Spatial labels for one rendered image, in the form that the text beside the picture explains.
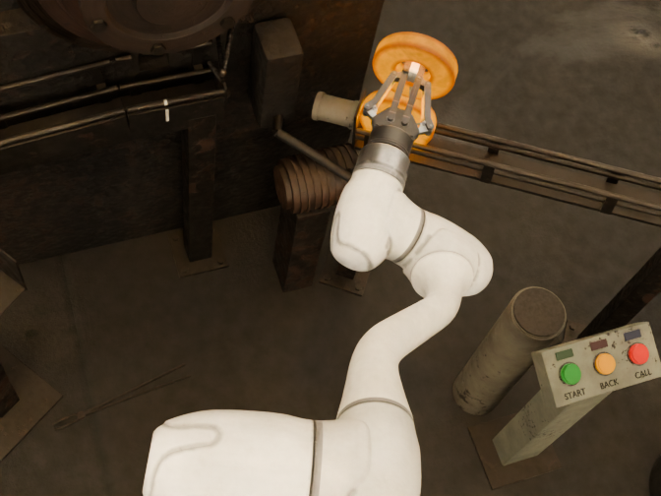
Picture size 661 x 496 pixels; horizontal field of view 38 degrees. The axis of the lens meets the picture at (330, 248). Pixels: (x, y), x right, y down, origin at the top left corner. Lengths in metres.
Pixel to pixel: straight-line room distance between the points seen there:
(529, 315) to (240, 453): 1.04
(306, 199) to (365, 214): 0.54
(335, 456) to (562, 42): 2.23
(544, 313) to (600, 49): 1.34
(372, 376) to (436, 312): 0.25
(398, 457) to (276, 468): 0.15
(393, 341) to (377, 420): 0.19
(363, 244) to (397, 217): 0.08
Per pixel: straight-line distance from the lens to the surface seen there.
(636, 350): 1.98
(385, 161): 1.60
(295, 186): 2.06
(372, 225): 1.54
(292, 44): 1.92
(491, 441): 2.47
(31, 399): 2.43
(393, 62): 1.77
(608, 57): 3.19
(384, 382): 1.24
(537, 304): 2.05
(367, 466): 1.13
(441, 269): 1.57
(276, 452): 1.11
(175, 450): 1.13
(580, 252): 2.77
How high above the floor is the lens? 2.29
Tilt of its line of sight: 62 degrees down
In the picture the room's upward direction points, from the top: 15 degrees clockwise
